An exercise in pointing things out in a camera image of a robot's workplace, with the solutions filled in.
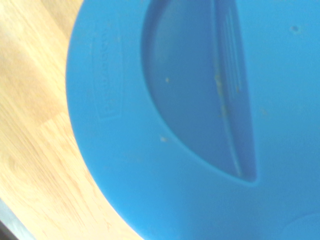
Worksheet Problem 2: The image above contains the translucent pitcher with blue lid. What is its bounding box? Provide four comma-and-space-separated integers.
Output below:
65, 0, 320, 240

